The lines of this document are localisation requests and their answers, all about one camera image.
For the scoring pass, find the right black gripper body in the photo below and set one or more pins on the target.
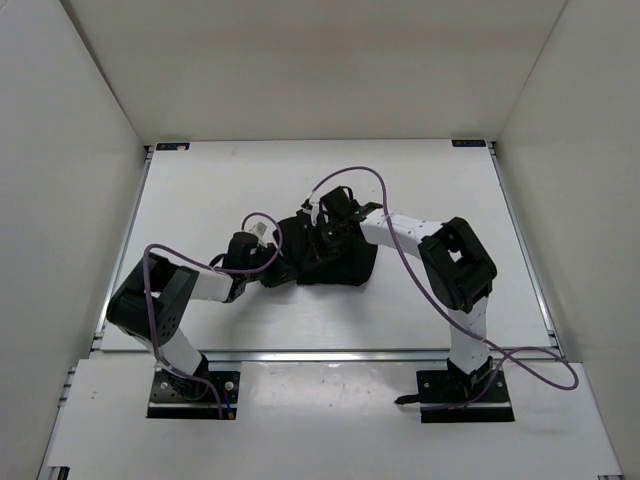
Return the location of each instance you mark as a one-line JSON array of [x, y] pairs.
[[330, 237]]

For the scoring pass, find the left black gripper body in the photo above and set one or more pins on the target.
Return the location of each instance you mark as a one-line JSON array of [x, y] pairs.
[[271, 277]]

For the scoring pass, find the black pleated skirt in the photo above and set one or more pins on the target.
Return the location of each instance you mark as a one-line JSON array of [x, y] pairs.
[[342, 271]]

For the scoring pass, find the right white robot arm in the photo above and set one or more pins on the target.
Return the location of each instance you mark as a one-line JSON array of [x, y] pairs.
[[459, 269]]

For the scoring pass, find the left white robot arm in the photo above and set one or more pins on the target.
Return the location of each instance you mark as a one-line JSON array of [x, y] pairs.
[[150, 303]]

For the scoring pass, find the left blue corner label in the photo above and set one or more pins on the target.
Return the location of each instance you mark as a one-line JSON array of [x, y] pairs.
[[172, 146]]

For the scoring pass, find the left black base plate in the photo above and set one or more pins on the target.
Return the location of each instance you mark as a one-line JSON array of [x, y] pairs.
[[172, 397]]

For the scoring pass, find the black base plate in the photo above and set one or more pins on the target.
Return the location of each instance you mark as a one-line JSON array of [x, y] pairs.
[[444, 400], [172, 397]]

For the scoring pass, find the aluminium table frame rail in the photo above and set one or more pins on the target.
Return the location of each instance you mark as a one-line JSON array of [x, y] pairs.
[[193, 201]]

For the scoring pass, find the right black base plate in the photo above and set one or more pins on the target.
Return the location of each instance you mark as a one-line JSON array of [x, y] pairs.
[[444, 400]]

